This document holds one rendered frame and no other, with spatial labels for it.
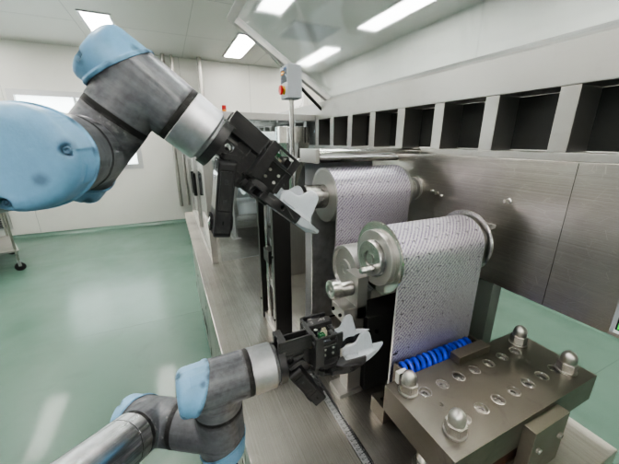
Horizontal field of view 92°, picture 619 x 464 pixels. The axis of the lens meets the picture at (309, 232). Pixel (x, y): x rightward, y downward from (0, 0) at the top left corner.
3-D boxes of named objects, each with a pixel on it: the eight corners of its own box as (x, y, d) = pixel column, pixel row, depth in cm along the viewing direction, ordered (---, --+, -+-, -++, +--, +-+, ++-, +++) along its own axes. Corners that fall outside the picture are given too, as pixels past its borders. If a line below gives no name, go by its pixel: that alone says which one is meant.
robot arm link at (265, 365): (257, 406, 47) (245, 371, 54) (284, 396, 49) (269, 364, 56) (254, 367, 45) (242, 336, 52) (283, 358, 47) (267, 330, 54)
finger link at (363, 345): (391, 330, 54) (344, 340, 52) (389, 357, 56) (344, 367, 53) (383, 321, 57) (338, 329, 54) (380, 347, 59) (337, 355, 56)
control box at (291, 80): (275, 99, 101) (274, 66, 98) (294, 100, 103) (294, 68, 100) (283, 97, 95) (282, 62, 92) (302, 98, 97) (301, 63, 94)
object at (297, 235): (275, 267, 141) (271, 142, 124) (302, 262, 147) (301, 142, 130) (286, 279, 129) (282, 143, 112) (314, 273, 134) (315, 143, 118)
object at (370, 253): (373, 235, 58) (385, 272, 56) (381, 234, 58) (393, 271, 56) (355, 246, 64) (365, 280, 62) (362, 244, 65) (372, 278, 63)
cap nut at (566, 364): (550, 366, 61) (555, 348, 60) (560, 361, 63) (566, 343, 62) (571, 378, 58) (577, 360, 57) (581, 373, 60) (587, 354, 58)
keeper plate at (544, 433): (510, 470, 53) (523, 424, 50) (543, 447, 57) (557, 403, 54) (525, 485, 51) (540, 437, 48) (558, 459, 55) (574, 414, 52)
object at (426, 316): (389, 366, 63) (396, 288, 57) (465, 337, 72) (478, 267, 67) (390, 368, 62) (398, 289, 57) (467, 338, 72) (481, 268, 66)
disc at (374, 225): (355, 275, 69) (358, 214, 65) (356, 275, 70) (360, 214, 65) (398, 306, 56) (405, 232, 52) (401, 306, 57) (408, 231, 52)
